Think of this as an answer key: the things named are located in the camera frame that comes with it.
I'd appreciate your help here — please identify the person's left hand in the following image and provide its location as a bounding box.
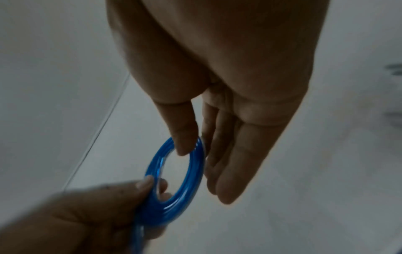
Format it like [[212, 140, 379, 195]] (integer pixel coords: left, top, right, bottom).
[[0, 174, 173, 254]]

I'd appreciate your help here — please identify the pile of blue tubing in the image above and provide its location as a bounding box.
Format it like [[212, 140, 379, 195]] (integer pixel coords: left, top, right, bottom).
[[133, 135, 207, 254]]

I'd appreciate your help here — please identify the person's right hand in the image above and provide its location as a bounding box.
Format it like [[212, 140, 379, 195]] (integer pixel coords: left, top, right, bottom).
[[105, 0, 331, 206]]

